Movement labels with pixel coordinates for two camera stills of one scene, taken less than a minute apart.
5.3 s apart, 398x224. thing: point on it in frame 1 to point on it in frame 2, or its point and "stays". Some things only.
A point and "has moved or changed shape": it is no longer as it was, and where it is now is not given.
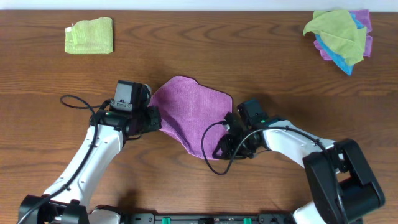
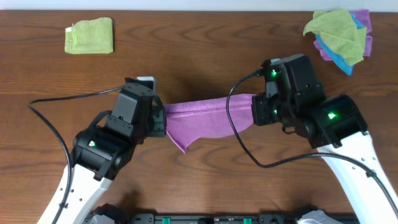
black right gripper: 232,140 to 261,109
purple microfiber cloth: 185,107 has moved or changed shape
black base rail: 208,218 stays
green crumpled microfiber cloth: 338,29 stays
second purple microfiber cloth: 364,17 stays
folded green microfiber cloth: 94,36 stays
